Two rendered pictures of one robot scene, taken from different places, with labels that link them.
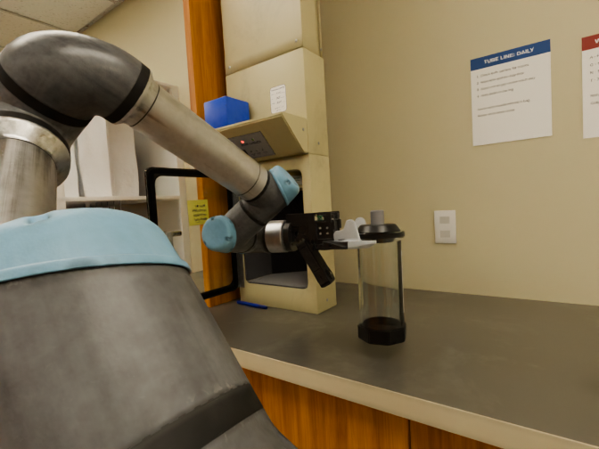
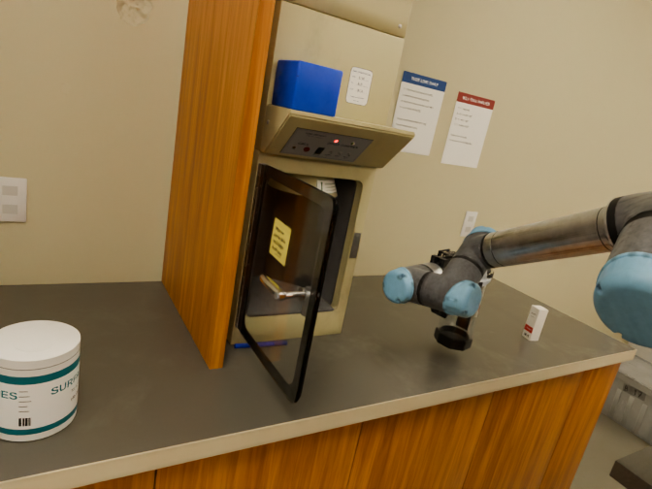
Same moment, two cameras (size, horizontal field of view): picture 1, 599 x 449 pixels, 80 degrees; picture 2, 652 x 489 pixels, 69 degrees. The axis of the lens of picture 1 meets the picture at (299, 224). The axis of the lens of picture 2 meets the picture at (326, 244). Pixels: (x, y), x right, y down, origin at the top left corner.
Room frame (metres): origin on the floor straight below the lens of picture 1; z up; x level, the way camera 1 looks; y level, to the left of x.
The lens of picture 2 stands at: (0.69, 1.11, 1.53)
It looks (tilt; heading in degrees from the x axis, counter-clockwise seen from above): 16 degrees down; 291
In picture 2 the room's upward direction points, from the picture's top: 11 degrees clockwise
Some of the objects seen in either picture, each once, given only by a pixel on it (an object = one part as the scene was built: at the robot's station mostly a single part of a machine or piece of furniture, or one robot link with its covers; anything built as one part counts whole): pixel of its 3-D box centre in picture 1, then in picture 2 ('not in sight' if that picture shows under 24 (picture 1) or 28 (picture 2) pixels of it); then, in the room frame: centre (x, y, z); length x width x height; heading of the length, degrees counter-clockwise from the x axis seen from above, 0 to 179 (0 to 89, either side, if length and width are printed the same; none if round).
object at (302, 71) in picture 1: (292, 187); (293, 182); (1.22, 0.02, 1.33); 0.32 x 0.25 x 0.77; 54
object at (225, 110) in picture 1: (226, 117); (306, 88); (1.13, 0.21, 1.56); 0.10 x 0.10 x 0.09; 54
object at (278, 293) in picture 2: not in sight; (280, 286); (1.03, 0.38, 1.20); 0.10 x 0.05 x 0.03; 144
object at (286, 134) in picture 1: (253, 142); (340, 142); (1.07, 0.12, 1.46); 0.32 x 0.12 x 0.10; 54
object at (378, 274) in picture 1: (380, 281); (463, 303); (0.74, -0.16, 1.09); 0.11 x 0.11 x 0.21
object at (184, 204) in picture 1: (197, 235); (278, 276); (1.07, 0.31, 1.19); 0.30 x 0.01 x 0.40; 144
